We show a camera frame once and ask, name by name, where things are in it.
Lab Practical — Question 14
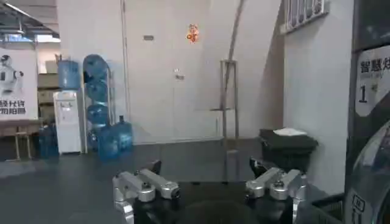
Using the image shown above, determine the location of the grey curved hose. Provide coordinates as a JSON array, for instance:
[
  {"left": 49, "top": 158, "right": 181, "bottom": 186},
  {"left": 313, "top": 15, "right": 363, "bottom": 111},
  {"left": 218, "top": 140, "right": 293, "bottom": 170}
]
[{"left": 224, "top": 0, "right": 246, "bottom": 92}]

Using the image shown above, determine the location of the blue water jug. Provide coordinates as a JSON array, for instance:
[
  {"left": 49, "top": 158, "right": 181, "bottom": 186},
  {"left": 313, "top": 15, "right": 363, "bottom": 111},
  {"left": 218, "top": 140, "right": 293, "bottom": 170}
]
[
  {"left": 38, "top": 124, "right": 60, "bottom": 159},
  {"left": 113, "top": 115, "right": 134, "bottom": 153},
  {"left": 82, "top": 54, "right": 110, "bottom": 82},
  {"left": 85, "top": 79, "right": 109, "bottom": 103},
  {"left": 57, "top": 59, "right": 81, "bottom": 91},
  {"left": 97, "top": 125, "right": 120, "bottom": 162},
  {"left": 87, "top": 103, "right": 110, "bottom": 126}
]

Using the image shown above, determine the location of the black waste bin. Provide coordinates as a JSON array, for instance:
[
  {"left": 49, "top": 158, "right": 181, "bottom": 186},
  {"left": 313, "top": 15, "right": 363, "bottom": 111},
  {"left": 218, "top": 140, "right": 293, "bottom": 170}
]
[{"left": 258, "top": 128, "right": 319, "bottom": 175}]

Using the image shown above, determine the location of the black laundry basket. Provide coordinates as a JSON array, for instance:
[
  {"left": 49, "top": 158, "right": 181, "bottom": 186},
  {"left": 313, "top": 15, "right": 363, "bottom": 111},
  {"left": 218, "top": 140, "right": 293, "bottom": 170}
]
[{"left": 297, "top": 192, "right": 346, "bottom": 224}]

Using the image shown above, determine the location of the white paper sheet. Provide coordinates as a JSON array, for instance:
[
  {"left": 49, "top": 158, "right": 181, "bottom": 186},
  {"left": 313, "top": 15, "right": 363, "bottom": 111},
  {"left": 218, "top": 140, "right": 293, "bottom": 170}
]
[{"left": 272, "top": 127, "right": 308, "bottom": 137}]

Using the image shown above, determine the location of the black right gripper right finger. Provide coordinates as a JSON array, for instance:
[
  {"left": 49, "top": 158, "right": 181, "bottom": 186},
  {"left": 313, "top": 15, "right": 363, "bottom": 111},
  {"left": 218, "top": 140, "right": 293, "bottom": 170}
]
[{"left": 244, "top": 156, "right": 309, "bottom": 224}]

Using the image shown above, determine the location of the metal jug rack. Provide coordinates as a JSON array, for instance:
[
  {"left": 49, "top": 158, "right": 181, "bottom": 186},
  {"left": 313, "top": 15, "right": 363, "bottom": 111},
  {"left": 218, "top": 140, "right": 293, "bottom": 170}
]
[{"left": 80, "top": 68, "right": 116, "bottom": 155}]

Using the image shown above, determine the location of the metal pole stand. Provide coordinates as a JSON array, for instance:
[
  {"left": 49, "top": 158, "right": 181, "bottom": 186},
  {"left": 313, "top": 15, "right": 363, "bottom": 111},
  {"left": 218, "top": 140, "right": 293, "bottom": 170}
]
[{"left": 210, "top": 59, "right": 241, "bottom": 184}]

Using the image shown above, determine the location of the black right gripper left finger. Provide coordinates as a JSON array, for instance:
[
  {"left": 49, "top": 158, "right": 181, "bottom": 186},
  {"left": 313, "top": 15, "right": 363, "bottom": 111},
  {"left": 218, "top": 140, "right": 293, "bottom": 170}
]
[{"left": 112, "top": 159, "right": 181, "bottom": 224}]

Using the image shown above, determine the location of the white water dispenser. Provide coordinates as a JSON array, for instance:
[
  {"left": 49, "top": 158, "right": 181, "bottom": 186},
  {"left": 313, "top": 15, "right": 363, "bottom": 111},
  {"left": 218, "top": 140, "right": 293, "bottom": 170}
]
[{"left": 52, "top": 91, "right": 83, "bottom": 155}]

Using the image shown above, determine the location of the white robot poster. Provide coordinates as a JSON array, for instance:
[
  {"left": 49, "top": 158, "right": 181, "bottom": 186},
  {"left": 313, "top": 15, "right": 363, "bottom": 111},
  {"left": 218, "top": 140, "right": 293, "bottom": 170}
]
[{"left": 0, "top": 47, "right": 39, "bottom": 121}]

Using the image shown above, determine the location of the red door ornament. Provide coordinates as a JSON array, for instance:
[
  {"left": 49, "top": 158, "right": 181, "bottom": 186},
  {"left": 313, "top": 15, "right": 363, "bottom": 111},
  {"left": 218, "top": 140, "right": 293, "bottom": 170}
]
[{"left": 186, "top": 24, "right": 200, "bottom": 44}]

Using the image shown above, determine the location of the wooden table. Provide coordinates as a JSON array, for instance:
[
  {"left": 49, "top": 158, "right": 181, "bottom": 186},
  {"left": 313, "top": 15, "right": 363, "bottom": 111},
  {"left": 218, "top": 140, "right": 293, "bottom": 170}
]
[{"left": 0, "top": 119, "right": 43, "bottom": 161}]

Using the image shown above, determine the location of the white framed wall window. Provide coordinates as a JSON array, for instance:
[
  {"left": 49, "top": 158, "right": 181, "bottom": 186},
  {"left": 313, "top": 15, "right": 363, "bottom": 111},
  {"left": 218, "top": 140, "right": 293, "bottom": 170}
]
[{"left": 279, "top": 0, "right": 330, "bottom": 35}]

